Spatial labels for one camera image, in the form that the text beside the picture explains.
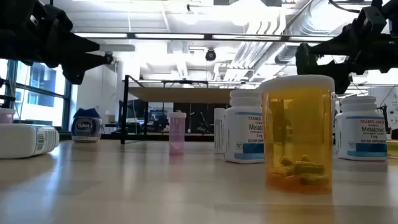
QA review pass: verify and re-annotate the Tums bottle blue cap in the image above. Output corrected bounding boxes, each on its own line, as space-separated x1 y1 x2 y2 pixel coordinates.
71 108 103 144

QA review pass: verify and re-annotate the white melatonin bottle blue label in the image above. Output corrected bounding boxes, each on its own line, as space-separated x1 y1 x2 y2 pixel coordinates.
335 95 389 162
223 89 265 165
0 123 60 160

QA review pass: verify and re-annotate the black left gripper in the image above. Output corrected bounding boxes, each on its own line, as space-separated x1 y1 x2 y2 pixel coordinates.
0 0 107 85

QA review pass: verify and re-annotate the plain white slim bottle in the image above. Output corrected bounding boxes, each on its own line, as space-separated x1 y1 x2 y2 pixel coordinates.
213 108 226 154

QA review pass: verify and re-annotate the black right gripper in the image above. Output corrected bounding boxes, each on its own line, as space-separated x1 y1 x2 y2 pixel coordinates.
307 0 398 95

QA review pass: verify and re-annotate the large amber pill bottle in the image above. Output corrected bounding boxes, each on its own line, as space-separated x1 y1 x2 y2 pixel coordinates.
259 74 336 195

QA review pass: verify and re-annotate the wooden shelf black frame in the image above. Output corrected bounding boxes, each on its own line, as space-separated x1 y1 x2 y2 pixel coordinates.
120 74 233 146

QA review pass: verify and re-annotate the black table frame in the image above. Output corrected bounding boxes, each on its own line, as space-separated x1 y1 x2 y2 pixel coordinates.
58 132 215 142

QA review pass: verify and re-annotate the reddish pink vial white cap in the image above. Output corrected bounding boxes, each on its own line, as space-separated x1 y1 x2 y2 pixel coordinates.
0 108 16 124

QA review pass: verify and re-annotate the long ceiling light bar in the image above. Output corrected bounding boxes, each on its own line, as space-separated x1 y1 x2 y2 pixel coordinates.
73 32 336 43

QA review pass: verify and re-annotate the black looping camera cable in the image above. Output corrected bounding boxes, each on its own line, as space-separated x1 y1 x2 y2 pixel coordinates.
328 0 363 14

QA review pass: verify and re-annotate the yellow vial white cap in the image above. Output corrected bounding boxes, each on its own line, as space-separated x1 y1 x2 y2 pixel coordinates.
387 140 398 157

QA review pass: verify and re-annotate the silver ventilation duct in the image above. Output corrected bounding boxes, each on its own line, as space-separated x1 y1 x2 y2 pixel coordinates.
273 0 343 65

